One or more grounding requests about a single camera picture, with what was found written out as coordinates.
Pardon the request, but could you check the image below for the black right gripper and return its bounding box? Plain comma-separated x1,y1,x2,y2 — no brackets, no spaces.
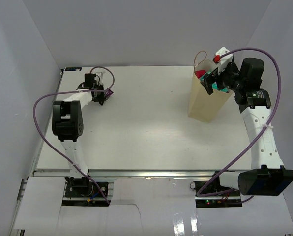
201,61,244,95

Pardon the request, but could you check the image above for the teal candy bag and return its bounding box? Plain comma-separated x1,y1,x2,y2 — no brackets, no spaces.
207,68,229,93

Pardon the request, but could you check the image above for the purple chocolate candy packet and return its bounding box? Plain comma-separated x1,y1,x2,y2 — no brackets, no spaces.
104,89,114,100

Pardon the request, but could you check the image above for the dark purple chips bag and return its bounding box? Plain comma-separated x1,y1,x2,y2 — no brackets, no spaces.
194,70,206,79

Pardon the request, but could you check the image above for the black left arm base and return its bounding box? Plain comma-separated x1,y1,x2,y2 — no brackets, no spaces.
62,177,109,207

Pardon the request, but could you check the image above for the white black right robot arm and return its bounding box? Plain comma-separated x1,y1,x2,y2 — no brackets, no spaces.
196,58,293,196

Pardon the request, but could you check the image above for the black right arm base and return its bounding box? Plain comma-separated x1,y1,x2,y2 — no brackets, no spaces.
189,181,242,209

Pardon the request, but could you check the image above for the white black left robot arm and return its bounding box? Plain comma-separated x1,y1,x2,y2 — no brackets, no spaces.
52,72,106,179

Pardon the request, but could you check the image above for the brown paper bag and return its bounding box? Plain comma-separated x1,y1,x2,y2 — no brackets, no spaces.
188,58,233,123

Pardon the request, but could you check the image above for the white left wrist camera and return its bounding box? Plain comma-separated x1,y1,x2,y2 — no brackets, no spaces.
95,71,105,84

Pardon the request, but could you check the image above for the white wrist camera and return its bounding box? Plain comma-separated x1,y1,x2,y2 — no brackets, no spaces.
212,47,233,72
95,71,105,84

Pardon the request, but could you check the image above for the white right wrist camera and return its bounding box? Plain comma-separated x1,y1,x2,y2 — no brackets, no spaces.
212,47,233,72

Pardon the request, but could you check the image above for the aluminium table frame rail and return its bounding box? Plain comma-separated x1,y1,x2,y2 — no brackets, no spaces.
32,169,255,178

